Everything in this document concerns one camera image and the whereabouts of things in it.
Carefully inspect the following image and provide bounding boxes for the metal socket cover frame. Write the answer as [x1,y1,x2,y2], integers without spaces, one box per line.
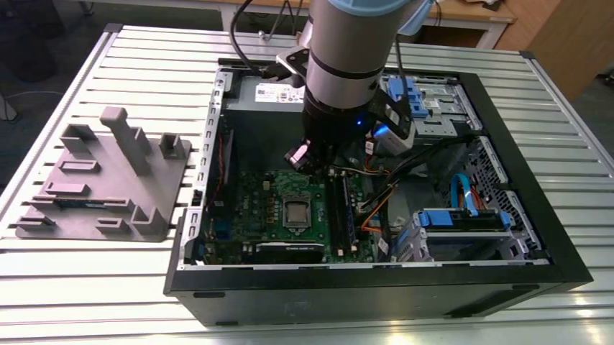
[282,193,314,231]

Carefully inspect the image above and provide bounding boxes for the silver CPU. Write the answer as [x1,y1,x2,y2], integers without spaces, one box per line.
[286,203,310,223]

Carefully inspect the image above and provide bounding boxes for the CPU socket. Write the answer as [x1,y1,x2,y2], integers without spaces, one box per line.
[280,193,315,231]

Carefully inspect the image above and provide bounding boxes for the grey power supply unit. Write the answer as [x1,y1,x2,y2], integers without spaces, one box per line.
[223,75,308,165]

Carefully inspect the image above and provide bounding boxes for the blue plastic drive latch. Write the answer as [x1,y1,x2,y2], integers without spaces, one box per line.
[386,77,431,119]

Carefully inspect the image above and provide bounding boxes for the silver metal drive cage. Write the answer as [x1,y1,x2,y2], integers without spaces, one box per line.
[372,75,483,156]

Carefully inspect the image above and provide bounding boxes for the black RAM slot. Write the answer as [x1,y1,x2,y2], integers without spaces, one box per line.
[338,171,360,253]
[324,171,343,254]

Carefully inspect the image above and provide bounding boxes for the green motherboard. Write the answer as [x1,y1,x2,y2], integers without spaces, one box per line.
[206,167,380,266]

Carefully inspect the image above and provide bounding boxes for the hard disk in blue carrier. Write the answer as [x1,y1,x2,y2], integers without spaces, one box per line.
[413,209,513,233]

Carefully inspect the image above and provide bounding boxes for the black graphics card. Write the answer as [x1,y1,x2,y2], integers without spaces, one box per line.
[242,239,328,266]

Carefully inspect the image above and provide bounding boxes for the wooden desk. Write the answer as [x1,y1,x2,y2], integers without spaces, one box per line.
[429,0,518,50]

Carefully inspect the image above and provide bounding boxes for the silver metal disk bay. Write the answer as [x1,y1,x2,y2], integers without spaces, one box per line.
[391,208,551,263]

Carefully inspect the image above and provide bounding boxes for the black open PC case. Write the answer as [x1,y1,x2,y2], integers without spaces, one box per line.
[162,57,595,328]

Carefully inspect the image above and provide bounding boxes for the grey plastic parts rack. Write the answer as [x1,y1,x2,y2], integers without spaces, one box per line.
[13,106,194,244]

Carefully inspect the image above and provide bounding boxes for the wooden panel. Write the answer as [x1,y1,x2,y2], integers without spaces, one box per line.
[493,0,614,102]

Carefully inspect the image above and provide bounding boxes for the RAM stick with blue label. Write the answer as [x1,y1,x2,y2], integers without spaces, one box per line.
[56,200,110,210]

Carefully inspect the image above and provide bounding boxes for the dark office chair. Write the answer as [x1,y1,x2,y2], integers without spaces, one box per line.
[0,0,64,84]

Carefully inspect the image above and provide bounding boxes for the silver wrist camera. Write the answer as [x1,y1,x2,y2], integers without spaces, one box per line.
[371,120,418,151]

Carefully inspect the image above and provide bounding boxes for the black wire bundle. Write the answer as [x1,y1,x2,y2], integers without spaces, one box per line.
[362,136,469,215]

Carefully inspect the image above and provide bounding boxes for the grey wrist bracket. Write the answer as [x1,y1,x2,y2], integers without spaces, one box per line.
[275,45,308,88]

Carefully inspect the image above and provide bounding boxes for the orange wire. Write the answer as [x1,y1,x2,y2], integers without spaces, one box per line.
[359,192,391,236]

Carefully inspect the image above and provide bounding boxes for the thin red wire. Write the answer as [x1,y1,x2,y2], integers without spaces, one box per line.
[212,134,227,197]

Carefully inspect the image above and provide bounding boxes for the thick black camera cable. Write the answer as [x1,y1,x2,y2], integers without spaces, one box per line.
[228,0,290,83]

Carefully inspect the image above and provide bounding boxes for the blue data wire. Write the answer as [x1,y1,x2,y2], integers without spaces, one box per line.
[449,172,482,218]

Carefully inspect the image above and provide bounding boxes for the white desk frame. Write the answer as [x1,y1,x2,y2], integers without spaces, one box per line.
[218,0,239,32]

